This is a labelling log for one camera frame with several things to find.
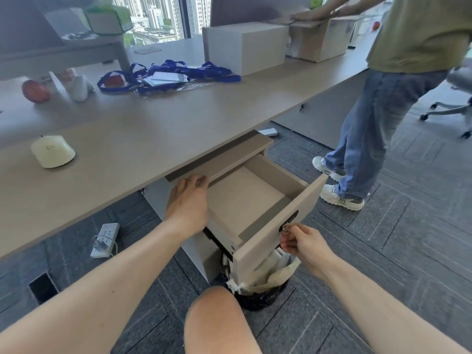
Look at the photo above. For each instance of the person's right hand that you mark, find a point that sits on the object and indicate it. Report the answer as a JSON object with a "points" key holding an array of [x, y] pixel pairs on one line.
{"points": [[308, 246]]}

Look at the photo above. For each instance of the person's left hand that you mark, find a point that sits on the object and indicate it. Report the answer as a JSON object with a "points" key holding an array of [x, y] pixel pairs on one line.
{"points": [[186, 204]]}

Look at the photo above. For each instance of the person's right fingers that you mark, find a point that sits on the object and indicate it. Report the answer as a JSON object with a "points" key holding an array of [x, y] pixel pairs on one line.
{"points": [[293, 239]]}

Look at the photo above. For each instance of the person's left fingers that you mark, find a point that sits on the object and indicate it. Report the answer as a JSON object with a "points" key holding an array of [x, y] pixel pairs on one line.
{"points": [[191, 181]]}

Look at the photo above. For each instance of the person's left forearm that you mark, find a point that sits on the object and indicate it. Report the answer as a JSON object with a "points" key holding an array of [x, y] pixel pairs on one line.
{"points": [[96, 291]]}

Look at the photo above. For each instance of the person's right forearm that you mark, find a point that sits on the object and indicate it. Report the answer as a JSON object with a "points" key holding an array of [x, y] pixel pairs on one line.
{"points": [[376, 313]]}

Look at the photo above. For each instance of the beige open drawer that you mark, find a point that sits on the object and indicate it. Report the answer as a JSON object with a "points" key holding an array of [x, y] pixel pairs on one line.
{"points": [[265, 217]]}

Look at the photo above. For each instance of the beige trash bag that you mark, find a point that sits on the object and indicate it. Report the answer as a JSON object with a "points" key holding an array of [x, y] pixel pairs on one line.
{"points": [[267, 274]]}

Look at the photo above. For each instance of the black trash bin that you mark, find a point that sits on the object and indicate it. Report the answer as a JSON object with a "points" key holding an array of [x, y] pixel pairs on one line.
{"points": [[258, 298]]}

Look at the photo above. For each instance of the small white flat box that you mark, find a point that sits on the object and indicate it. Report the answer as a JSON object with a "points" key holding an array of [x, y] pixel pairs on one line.
{"points": [[268, 131]]}

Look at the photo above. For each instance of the white power strip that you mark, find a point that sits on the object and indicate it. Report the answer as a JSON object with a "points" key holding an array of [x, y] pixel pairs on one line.
{"points": [[105, 239]]}

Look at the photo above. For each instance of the white badge cards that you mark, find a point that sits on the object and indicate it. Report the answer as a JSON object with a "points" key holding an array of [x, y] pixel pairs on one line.
{"points": [[166, 78]]}

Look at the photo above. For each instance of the person's leg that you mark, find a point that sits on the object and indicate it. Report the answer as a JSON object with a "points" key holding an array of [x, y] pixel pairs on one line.
{"points": [[217, 324]]}

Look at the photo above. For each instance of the white thread cone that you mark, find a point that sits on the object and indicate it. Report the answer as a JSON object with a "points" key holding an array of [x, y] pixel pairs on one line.
{"points": [[53, 151]]}

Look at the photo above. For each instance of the white rectangular box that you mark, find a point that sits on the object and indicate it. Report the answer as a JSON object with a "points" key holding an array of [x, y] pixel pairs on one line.
{"points": [[243, 47]]}

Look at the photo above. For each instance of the white crumpled packet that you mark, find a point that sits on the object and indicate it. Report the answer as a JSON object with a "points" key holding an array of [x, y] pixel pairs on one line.
{"points": [[75, 84]]}

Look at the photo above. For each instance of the red apple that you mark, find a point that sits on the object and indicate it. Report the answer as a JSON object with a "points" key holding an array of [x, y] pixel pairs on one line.
{"points": [[35, 92]]}

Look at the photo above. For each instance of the grey desk riser shelf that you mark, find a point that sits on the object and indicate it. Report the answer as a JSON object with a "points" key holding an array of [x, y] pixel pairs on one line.
{"points": [[62, 55]]}

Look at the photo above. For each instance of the green tissue box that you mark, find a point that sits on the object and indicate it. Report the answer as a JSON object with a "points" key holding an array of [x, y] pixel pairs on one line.
{"points": [[108, 20]]}

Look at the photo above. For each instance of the black floor outlet box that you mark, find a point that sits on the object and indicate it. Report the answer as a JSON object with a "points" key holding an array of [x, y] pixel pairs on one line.
{"points": [[43, 288]]}

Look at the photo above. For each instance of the grey desk partition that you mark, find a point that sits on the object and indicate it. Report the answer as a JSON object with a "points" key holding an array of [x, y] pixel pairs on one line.
{"points": [[258, 9]]}

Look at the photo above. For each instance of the brown cardboard box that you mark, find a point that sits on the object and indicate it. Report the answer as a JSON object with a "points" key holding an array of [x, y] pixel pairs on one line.
{"points": [[320, 40]]}

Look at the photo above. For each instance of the grey office chair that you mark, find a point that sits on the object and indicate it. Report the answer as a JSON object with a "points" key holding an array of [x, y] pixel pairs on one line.
{"points": [[459, 103]]}

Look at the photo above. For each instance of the beige pedestal cabinet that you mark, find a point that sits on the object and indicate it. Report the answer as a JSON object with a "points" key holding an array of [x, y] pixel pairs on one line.
{"points": [[228, 152]]}

